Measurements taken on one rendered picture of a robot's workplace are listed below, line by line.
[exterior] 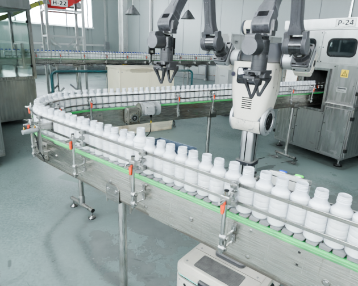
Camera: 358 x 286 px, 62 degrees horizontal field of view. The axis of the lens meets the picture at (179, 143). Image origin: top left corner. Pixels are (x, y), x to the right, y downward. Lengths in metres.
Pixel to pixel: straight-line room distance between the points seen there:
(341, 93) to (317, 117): 0.48
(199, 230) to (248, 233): 0.21
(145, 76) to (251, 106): 3.94
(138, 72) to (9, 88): 2.41
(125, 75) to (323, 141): 3.31
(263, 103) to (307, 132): 3.38
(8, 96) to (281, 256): 5.79
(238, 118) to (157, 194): 0.66
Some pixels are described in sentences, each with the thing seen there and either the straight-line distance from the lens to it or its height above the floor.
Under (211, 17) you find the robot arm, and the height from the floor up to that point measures 1.70.
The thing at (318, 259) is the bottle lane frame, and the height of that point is 0.97.
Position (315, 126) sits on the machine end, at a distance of 4.89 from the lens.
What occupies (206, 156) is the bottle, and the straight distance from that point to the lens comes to 1.12.
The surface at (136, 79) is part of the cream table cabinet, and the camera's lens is 5.35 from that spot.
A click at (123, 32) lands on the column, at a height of 2.00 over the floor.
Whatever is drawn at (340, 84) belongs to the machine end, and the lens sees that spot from 4.67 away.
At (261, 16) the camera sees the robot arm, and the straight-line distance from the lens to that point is 1.15.
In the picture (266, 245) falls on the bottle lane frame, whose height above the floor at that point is 0.94.
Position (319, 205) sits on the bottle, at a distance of 0.98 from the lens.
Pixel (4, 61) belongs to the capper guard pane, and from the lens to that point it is 6.28.
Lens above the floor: 1.55
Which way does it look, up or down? 18 degrees down
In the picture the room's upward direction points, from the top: 2 degrees clockwise
